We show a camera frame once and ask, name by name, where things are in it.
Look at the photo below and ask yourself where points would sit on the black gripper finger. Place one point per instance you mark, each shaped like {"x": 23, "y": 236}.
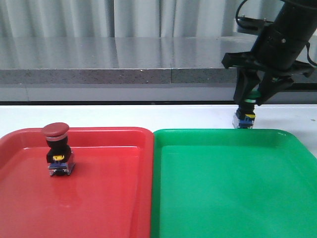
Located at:
{"x": 247, "y": 80}
{"x": 271, "y": 85}

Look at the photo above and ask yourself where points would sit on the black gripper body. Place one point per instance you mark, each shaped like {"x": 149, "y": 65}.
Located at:
{"x": 276, "y": 48}

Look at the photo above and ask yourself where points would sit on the green mushroom push button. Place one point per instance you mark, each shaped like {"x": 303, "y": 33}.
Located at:
{"x": 244, "y": 116}

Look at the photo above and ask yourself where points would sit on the red mushroom push button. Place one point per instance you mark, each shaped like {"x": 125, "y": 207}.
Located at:
{"x": 60, "y": 158}

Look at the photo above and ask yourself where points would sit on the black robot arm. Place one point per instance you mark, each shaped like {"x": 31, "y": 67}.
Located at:
{"x": 292, "y": 10}

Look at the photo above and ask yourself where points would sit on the grey stone counter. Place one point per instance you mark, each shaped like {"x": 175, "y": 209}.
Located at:
{"x": 98, "y": 70}

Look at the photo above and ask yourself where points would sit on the green plastic tray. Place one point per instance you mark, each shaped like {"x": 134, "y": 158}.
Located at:
{"x": 233, "y": 183}

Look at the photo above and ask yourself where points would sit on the red plastic tray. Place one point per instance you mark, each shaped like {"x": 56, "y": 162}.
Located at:
{"x": 107, "y": 195}

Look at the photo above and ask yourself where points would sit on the white pleated curtain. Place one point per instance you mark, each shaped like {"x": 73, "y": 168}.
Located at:
{"x": 128, "y": 18}

